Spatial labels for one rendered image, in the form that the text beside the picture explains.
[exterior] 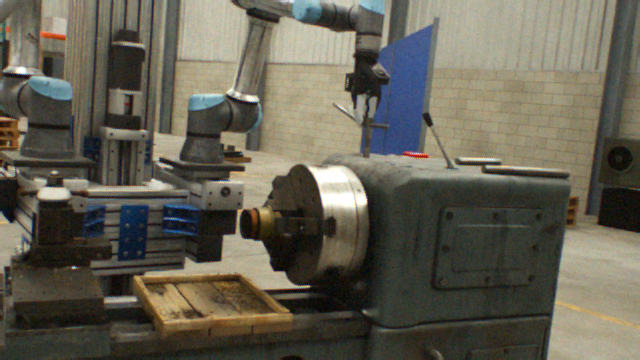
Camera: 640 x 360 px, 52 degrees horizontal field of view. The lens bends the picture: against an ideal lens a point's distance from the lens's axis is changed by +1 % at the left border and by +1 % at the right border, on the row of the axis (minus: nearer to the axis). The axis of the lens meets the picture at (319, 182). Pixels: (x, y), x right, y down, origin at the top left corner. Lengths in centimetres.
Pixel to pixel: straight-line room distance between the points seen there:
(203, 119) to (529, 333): 120
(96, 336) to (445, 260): 84
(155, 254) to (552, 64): 1094
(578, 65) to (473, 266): 1074
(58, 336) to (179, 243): 92
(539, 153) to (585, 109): 112
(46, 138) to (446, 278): 119
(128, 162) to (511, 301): 128
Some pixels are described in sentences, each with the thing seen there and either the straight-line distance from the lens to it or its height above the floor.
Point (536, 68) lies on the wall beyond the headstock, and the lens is 1273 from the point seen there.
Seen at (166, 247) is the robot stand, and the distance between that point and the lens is 219.
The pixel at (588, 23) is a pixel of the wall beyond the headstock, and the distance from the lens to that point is 1245.
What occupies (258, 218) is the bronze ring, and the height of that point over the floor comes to 110.
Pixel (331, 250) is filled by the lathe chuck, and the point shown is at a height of 105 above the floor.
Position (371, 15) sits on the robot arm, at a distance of 186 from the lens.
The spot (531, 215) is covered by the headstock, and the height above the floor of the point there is 115.
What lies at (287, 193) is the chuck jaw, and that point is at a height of 115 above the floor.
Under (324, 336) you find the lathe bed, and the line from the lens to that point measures 160.
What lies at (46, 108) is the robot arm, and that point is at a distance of 204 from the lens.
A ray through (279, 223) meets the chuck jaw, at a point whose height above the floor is 109.
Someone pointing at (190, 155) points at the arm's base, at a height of 118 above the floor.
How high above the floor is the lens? 139
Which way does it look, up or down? 7 degrees down
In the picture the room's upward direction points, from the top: 5 degrees clockwise
